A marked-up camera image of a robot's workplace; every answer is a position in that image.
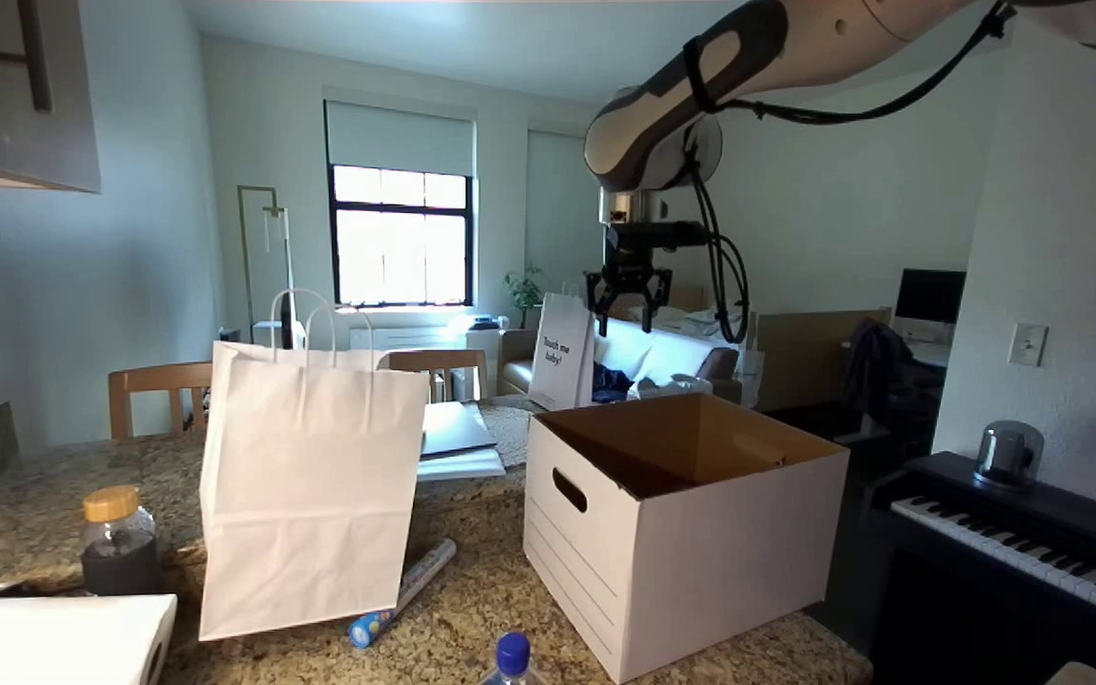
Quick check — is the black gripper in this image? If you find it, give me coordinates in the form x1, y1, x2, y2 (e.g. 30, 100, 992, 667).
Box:
581, 244, 676, 338

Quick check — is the brown cardboard box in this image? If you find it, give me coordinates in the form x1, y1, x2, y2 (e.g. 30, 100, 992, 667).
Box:
748, 304, 894, 411

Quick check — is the white cardboard storage box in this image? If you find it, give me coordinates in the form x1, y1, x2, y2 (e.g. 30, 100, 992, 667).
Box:
522, 392, 853, 685

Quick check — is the white sofa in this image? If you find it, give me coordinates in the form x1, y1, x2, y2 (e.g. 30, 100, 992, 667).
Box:
502, 304, 754, 404

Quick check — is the white sign board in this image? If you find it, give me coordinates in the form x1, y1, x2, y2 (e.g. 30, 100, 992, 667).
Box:
527, 293, 597, 414

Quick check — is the green potted plant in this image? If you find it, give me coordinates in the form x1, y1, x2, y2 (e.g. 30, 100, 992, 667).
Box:
502, 271, 546, 336

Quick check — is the grey roller blind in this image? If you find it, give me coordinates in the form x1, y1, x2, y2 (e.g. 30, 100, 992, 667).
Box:
323, 100, 478, 180
522, 124, 612, 298

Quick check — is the wooden chair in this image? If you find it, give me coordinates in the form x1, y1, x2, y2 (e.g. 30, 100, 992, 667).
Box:
380, 345, 492, 408
107, 356, 215, 446

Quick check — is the stack of papers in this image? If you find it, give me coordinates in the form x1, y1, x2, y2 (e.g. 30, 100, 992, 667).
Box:
413, 398, 509, 487

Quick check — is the white radiator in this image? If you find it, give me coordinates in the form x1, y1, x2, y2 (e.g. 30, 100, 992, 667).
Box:
304, 309, 507, 373

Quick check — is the black framed window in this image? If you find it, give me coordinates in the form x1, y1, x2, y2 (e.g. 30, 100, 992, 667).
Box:
328, 163, 475, 310

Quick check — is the black chair with clothes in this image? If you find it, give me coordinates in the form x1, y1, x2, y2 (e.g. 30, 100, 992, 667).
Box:
839, 319, 947, 447

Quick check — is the black computer monitor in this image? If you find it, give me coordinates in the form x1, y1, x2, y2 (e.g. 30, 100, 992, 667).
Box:
894, 266, 970, 327

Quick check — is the grey tube with blue end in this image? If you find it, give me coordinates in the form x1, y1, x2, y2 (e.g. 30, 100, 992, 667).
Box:
341, 536, 465, 650

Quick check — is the white floor lamp stand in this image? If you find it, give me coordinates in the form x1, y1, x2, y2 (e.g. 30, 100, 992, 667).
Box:
237, 182, 307, 354

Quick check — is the white paper bag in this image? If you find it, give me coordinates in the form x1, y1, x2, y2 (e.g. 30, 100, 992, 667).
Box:
195, 286, 432, 645

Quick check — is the shiny metal pot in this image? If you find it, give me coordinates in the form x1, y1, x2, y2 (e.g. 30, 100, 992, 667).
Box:
975, 419, 1045, 487

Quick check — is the black digital piano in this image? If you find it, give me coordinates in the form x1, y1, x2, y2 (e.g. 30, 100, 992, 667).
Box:
867, 447, 1096, 685

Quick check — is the glass jar with cork lid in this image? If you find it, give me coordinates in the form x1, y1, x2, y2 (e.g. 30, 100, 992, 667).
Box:
76, 484, 176, 597

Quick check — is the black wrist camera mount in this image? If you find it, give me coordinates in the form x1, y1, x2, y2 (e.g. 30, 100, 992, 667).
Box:
603, 215, 715, 256

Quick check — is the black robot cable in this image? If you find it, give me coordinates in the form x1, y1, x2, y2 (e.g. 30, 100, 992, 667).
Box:
676, 0, 1021, 350

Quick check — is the white light switch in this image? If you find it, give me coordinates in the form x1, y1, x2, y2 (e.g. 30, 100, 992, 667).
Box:
1003, 319, 1054, 373

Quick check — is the grey wall cabinet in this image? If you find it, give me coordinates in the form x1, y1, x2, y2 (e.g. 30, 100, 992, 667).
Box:
0, 0, 101, 197

